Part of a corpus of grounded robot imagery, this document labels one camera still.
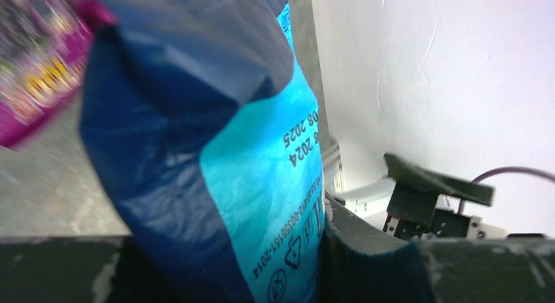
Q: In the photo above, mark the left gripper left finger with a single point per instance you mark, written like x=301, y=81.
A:
x=79, y=269

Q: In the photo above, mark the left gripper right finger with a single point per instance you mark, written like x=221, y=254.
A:
x=360, y=263

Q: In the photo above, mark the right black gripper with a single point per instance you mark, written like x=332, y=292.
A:
x=413, y=211

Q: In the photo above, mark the blue candy bag back side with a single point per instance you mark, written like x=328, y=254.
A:
x=202, y=129

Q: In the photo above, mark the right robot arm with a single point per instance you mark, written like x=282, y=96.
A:
x=369, y=202

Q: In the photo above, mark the purple candy bag left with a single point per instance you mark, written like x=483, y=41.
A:
x=44, y=49

